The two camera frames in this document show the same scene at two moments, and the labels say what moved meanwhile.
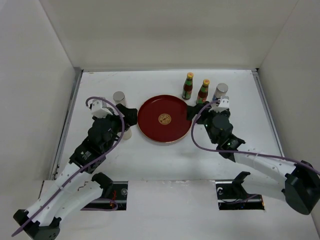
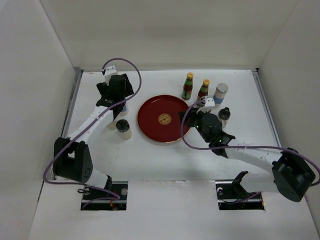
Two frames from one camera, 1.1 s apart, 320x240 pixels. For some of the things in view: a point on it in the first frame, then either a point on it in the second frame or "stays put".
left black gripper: [130, 118] to [103, 88]
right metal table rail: [256, 75] stays put
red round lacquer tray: [163, 118] stays put
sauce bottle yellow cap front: [202, 97] stays put
